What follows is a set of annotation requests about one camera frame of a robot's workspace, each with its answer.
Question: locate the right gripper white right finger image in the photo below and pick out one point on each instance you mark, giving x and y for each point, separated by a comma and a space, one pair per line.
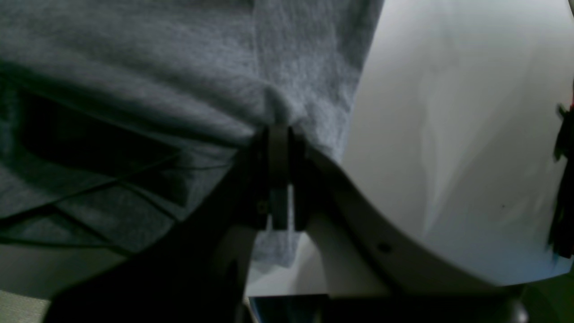
363, 254

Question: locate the right gripper white left finger image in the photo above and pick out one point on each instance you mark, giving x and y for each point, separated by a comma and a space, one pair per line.
196, 273

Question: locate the grey T-shirt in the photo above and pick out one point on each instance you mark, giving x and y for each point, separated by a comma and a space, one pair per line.
118, 117

